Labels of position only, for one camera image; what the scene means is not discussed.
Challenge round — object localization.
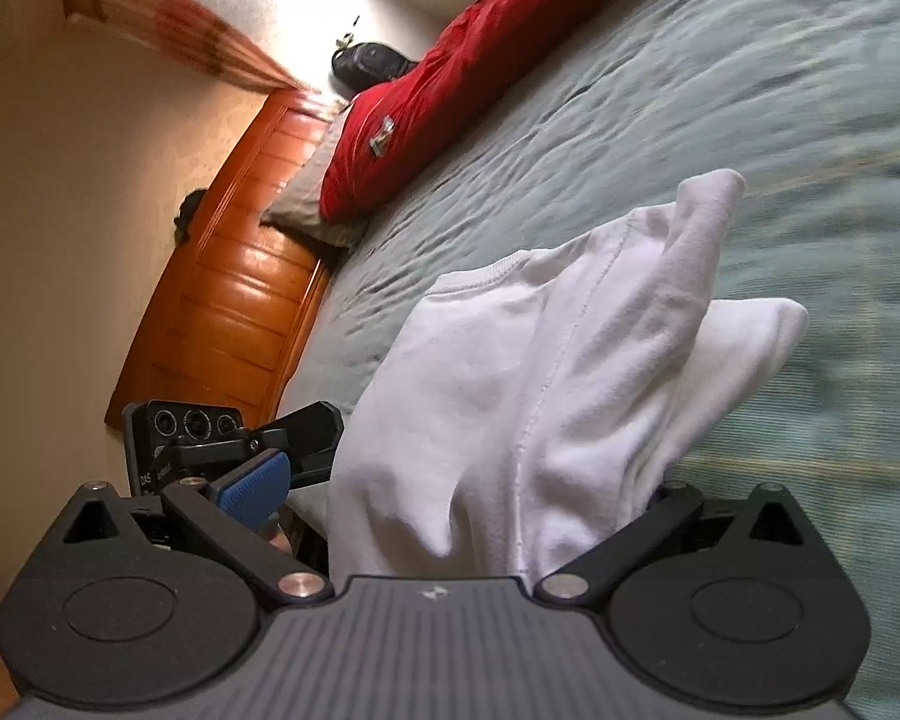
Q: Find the wooden headboard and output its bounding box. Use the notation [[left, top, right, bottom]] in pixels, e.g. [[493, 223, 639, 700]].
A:
[[103, 86, 346, 428]]

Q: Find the orange striped curtain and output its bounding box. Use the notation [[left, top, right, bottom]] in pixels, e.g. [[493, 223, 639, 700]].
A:
[[56, 0, 308, 95]]

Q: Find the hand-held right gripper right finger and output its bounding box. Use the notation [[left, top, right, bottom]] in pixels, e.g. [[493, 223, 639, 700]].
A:
[[534, 480, 806, 607]]

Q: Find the black backpack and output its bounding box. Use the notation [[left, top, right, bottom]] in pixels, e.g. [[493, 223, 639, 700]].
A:
[[330, 41, 421, 100]]

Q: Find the bed with green blanket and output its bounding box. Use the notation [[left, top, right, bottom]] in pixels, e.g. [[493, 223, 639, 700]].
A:
[[277, 0, 900, 698]]

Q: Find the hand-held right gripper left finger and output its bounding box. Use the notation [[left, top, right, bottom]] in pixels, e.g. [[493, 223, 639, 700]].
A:
[[60, 448, 336, 605]]

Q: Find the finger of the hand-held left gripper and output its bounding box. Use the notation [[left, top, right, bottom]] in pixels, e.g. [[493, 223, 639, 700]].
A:
[[157, 436, 263, 479], [251, 401, 344, 485]]

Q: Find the red duvet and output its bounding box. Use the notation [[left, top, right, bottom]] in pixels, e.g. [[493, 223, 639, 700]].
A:
[[319, 0, 683, 224]]

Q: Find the white printed t-shirt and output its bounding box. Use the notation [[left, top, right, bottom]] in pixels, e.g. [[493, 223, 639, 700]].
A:
[[326, 169, 809, 593]]

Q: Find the beige pillow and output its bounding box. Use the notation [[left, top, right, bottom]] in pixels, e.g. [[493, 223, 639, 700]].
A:
[[259, 109, 368, 250]]

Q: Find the small dark cloth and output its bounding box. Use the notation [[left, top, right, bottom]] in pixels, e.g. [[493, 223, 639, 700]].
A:
[[172, 191, 209, 241]]

